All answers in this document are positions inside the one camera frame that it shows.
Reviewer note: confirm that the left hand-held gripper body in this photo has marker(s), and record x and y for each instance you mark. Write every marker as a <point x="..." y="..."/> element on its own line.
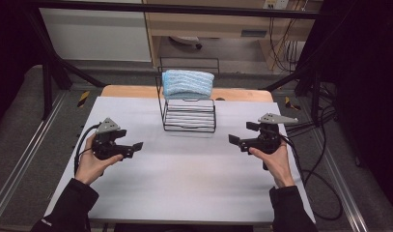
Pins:
<point x="105" y="145"/>

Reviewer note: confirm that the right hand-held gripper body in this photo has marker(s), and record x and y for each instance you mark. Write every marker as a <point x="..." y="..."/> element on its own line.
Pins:
<point x="269" y="135"/>

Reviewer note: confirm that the blue striped towel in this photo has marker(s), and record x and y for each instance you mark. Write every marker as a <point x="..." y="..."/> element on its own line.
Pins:
<point x="187" y="83"/>

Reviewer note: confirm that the person's left hand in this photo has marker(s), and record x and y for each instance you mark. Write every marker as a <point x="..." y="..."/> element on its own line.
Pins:
<point x="92" y="167"/>

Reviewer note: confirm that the person's right hand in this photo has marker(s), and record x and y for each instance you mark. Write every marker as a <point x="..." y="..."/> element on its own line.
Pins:
<point x="276" y="167"/>

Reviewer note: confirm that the yellow black tape marker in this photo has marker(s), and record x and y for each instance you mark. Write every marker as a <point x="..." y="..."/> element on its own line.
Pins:
<point x="291" y="103"/>
<point x="83" y="99"/>

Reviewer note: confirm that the white table cover board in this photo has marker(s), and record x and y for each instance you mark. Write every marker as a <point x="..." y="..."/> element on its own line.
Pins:
<point x="184" y="187"/>

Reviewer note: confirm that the white cabinet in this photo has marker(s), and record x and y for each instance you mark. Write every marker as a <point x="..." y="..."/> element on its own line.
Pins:
<point x="94" y="35"/>

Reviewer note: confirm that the light wooden desk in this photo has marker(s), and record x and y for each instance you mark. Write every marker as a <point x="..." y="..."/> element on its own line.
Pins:
<point x="216" y="25"/>

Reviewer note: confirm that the office chair base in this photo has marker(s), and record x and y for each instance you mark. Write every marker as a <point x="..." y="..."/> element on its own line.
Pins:
<point x="186" y="40"/>

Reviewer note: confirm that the aluminium floor rail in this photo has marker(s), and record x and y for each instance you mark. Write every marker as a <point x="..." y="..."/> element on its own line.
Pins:
<point x="340" y="180"/>
<point x="22" y="161"/>

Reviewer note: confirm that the black metal frame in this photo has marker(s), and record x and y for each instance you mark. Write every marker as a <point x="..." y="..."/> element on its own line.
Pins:
<point x="52" y="74"/>

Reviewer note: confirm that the white wall socket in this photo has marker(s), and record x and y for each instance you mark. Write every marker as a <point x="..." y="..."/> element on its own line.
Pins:
<point x="276" y="4"/>

